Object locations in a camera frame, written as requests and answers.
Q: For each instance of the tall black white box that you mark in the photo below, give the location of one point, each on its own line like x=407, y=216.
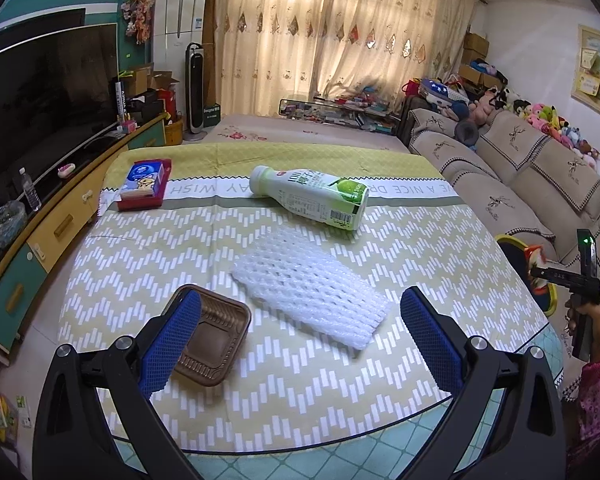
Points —
x=121, y=100

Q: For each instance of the glass ashtray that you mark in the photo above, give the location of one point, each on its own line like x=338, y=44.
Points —
x=5, y=222

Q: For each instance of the white foam fruit net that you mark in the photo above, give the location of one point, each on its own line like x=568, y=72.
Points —
x=305, y=285

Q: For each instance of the white green drink bottle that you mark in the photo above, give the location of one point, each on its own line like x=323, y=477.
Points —
x=300, y=192

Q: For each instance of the grey round cushion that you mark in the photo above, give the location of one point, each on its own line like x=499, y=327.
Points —
x=466, y=132

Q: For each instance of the glass coffee table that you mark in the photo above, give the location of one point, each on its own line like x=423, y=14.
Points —
x=340, y=112

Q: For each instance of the floral floor mat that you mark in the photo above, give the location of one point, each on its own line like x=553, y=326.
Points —
x=290, y=132

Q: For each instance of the black flat television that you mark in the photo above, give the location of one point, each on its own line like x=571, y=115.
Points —
x=40, y=100

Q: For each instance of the red tissue box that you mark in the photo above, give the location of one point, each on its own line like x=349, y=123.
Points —
x=145, y=201

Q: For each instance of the colourful snack wrapper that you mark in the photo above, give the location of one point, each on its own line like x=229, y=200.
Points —
x=534, y=256

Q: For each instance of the open cardboard box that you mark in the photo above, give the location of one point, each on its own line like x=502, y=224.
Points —
x=152, y=77

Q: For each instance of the pile of books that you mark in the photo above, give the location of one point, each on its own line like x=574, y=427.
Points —
x=0, y=405

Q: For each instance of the white paper scrap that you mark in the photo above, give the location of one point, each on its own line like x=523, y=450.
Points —
x=107, y=200

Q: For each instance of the beige patterned curtain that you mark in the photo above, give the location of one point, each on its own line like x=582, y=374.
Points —
x=340, y=35

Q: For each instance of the clear water bottle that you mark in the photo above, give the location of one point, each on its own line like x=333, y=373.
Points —
x=30, y=192

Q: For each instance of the beige sofa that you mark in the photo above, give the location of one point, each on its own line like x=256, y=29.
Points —
x=510, y=180

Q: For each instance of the pink small case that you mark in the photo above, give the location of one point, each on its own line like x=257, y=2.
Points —
x=66, y=171

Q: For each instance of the yellow woven basket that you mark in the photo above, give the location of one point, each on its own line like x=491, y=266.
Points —
x=174, y=134

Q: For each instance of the yellow teal television cabinet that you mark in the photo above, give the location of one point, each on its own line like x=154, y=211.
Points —
x=55, y=230

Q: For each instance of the yellow rimmed dark trash bin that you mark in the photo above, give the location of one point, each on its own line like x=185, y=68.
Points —
x=517, y=260

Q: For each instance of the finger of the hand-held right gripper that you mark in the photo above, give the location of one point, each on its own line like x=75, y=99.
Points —
x=555, y=277

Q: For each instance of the white standing air conditioner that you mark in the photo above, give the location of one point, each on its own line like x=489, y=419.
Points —
x=180, y=35

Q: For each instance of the row of plush toys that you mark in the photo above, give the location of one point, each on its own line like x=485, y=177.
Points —
x=545, y=120

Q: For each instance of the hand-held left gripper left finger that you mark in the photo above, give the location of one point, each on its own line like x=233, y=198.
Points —
x=175, y=340

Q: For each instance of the brown plastic tray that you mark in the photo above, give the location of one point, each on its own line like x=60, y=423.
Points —
x=220, y=340

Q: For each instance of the stack of cardboard boxes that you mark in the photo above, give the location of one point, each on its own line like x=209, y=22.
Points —
x=477, y=60

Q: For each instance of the black tower fan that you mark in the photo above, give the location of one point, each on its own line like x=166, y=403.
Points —
x=195, y=95

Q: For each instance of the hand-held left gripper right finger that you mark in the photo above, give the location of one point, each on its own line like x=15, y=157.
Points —
x=430, y=340

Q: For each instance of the hanging artificial flower decoration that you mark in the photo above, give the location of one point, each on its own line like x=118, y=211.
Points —
x=139, y=17

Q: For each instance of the blue star patterned bag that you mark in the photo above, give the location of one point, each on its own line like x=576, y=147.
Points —
x=442, y=91

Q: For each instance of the green carton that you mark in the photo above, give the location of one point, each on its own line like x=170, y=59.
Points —
x=211, y=115

